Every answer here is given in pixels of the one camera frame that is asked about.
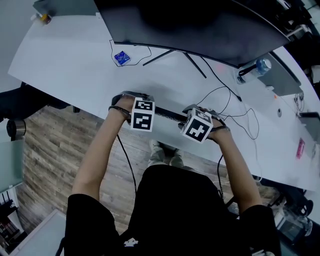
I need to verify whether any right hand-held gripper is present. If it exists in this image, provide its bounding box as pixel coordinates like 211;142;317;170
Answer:
181;105;226;145

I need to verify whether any group of black office chairs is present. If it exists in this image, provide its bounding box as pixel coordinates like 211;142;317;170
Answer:
274;0;320;83

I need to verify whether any thin black cable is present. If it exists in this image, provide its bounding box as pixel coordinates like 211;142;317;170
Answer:
109;39;153;68
196;86;260;141

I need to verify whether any blue tissue packet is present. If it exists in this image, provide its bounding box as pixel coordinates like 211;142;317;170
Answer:
114;50;131;66

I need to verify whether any person's right forearm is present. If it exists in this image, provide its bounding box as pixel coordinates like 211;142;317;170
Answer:
212;129;263;213

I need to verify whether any grey desk divider panel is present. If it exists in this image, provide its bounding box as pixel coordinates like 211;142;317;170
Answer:
298;111;320;145
32;0;100;18
257;51;302;97

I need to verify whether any white cable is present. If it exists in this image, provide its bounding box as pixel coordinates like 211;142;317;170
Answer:
239;99;263;183

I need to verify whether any person's left shoe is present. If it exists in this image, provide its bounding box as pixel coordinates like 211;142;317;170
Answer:
149;139;168;167

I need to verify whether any clear water bottle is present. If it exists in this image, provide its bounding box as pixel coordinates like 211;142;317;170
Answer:
237;57;273;85

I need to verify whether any person's right shoe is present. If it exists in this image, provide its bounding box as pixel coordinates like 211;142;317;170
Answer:
169;148;185;168

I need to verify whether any black office chair with headrest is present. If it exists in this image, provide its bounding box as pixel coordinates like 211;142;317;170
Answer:
0;81;81;123

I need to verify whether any black keyboard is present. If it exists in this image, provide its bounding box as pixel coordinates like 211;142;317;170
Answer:
153;106;188;123

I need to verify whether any person's left forearm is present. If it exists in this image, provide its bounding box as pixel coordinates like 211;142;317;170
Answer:
71;109;133;201

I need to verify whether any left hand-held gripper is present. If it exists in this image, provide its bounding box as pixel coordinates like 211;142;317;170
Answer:
111;90;156;132

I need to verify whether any person's black shirt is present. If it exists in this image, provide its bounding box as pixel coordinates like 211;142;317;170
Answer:
63;164;282;256

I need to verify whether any black monitor stand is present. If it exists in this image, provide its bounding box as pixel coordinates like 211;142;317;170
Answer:
142;49;208;80

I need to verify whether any tangled cable bundle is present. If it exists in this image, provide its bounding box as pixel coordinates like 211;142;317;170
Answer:
294;92;305;113

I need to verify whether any dark shelf unit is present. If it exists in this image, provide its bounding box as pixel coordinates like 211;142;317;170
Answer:
0;187;27;253

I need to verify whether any black curved monitor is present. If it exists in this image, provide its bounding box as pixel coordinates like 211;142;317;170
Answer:
94;0;292;68

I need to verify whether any person's left hand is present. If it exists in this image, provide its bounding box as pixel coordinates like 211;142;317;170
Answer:
116;96;136;118

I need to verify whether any person's right hand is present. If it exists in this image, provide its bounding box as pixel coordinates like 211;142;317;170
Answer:
209;117;227;141

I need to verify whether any person's shoe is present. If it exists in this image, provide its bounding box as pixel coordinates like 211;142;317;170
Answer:
149;139;168;167
169;148;185;168

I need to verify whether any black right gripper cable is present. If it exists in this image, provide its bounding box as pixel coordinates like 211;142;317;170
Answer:
211;124;232;201

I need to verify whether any frosted glass door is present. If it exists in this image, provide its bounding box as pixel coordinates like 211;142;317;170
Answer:
0;138;26;192

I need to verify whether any black monitor cable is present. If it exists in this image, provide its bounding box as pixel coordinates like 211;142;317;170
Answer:
201;56;243;102

